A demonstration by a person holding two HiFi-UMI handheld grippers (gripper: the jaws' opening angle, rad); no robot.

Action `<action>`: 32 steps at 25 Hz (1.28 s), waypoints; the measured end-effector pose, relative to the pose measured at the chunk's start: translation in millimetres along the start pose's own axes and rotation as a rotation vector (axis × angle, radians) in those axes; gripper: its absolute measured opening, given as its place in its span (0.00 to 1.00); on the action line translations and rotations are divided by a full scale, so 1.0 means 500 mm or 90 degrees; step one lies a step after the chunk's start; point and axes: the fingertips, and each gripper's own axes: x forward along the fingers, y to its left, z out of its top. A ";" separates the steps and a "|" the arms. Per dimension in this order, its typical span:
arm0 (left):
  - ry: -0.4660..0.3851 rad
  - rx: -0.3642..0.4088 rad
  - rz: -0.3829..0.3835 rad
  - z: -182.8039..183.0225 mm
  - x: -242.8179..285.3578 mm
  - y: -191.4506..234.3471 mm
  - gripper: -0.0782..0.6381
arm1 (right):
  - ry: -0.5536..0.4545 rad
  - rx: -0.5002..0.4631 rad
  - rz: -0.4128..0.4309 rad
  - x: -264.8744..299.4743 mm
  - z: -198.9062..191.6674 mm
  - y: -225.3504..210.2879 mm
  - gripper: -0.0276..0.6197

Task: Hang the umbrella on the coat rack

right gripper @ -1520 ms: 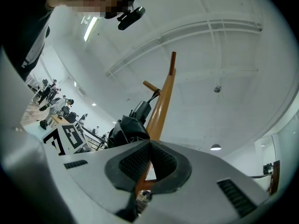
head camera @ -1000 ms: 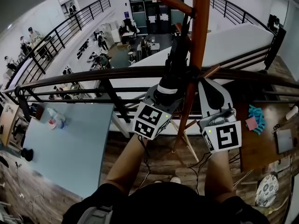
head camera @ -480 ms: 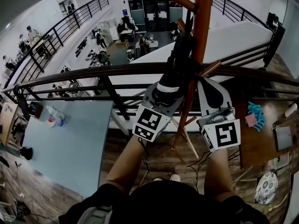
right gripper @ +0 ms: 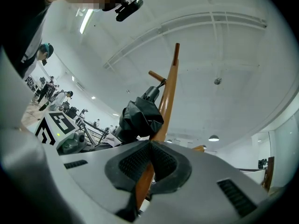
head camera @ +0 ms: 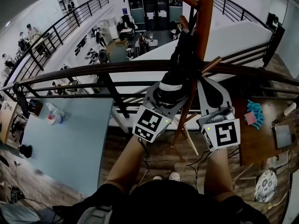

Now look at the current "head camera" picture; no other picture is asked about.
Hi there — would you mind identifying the small black object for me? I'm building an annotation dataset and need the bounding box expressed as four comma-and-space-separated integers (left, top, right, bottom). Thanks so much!
19, 144, 33, 159

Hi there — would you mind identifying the light blue table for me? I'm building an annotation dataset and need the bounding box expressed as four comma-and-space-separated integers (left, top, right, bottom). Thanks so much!
21, 98, 129, 196

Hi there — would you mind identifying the person's black shirt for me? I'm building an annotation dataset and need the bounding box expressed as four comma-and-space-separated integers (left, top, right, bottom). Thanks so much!
52, 180, 270, 224

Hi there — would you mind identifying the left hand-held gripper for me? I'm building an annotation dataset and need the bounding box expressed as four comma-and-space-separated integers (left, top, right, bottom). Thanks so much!
132, 81, 189, 143

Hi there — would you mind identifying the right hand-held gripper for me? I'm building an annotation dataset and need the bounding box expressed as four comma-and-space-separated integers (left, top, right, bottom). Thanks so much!
197, 77, 242, 152

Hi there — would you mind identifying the pink pad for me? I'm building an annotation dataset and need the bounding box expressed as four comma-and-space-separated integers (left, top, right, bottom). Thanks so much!
243, 112, 258, 126

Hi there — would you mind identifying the floral cushion stool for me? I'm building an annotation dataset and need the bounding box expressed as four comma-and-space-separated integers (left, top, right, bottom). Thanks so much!
254, 169, 278, 203

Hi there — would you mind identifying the person's right forearm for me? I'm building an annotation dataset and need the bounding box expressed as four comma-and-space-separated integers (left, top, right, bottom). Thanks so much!
204, 147, 235, 200

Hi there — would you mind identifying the person's right shoe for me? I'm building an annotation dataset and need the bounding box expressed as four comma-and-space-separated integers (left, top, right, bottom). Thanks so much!
168, 171, 181, 182

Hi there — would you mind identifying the grey backpack strap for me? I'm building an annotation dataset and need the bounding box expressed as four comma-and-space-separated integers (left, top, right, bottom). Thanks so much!
78, 205, 113, 224

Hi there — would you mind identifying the wooden coat rack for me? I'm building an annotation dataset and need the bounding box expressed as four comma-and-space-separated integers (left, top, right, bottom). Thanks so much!
160, 0, 223, 156

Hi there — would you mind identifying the black framed tablet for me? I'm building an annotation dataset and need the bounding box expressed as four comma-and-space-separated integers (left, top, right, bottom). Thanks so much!
271, 123, 293, 149

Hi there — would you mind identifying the person's left forearm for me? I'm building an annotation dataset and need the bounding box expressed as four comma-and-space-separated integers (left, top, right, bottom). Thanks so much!
105, 135, 150, 191

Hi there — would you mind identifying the red and white bowl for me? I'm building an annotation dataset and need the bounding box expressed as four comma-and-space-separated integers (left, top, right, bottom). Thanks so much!
46, 113, 57, 126

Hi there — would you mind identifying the black framed glass door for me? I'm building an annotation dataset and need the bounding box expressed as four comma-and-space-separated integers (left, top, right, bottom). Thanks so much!
125, 0, 184, 31

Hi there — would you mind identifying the small brown box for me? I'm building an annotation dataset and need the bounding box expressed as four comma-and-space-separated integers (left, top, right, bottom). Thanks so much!
28, 98, 44, 117

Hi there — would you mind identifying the white roll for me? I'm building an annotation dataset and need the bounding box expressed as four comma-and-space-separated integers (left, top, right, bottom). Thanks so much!
283, 101, 297, 117

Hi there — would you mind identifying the black garment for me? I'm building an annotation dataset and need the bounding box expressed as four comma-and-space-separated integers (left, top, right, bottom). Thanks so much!
157, 27, 204, 106

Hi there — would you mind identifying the brown wooden table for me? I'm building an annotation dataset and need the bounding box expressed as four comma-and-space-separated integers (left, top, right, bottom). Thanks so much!
231, 97, 299, 168

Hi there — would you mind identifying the blue cloth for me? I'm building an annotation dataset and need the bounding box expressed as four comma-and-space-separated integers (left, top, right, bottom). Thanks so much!
246, 99, 265, 130

